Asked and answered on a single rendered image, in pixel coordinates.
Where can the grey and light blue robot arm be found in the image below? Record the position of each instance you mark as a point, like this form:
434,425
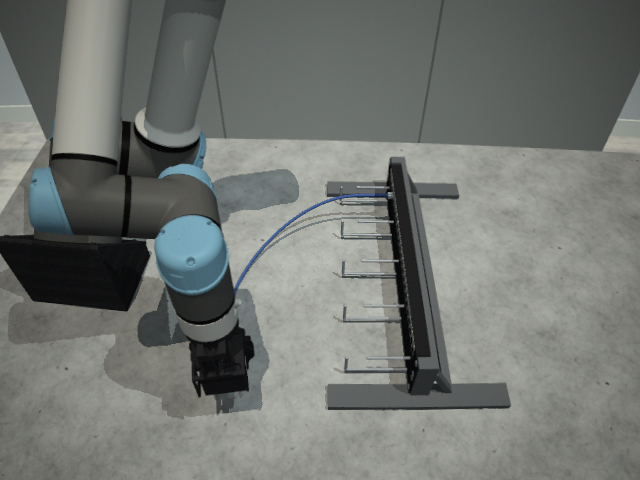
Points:
85,196

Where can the blue network cable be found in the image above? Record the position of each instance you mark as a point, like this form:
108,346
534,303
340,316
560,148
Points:
293,219

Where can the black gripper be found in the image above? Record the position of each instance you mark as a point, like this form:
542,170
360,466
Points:
223,369

